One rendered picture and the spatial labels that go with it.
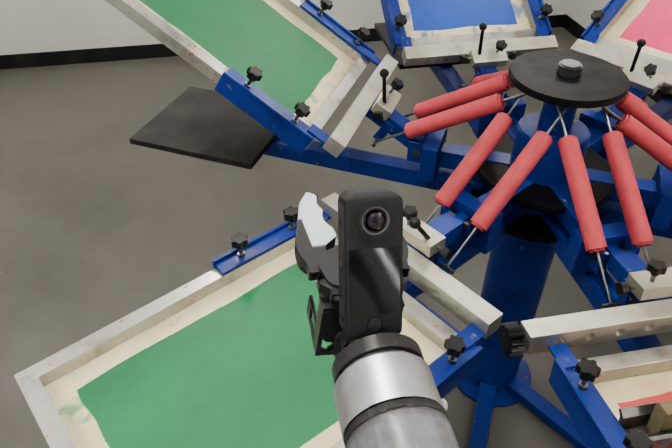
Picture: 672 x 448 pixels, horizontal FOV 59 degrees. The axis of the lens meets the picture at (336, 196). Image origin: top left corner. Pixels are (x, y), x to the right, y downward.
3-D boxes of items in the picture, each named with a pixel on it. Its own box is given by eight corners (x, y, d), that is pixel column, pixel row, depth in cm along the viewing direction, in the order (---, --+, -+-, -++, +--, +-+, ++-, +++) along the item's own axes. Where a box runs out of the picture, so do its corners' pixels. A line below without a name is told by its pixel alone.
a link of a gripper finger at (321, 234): (277, 233, 62) (306, 296, 55) (281, 187, 59) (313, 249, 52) (305, 229, 63) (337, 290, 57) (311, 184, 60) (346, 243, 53)
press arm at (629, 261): (671, 313, 134) (678, 296, 132) (647, 317, 133) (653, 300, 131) (627, 265, 149) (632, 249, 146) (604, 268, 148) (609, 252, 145)
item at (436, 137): (745, 264, 158) (765, 230, 150) (462, 305, 146) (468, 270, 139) (588, 112, 221) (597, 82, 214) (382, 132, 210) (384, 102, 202)
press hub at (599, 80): (559, 407, 228) (687, 92, 145) (459, 425, 222) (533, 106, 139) (516, 326, 259) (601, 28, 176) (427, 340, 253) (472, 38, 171)
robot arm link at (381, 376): (351, 400, 39) (466, 390, 41) (338, 344, 42) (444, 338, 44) (335, 462, 43) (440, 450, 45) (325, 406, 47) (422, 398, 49)
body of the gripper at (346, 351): (302, 306, 57) (323, 419, 47) (312, 237, 52) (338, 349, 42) (379, 302, 58) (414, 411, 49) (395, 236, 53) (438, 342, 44)
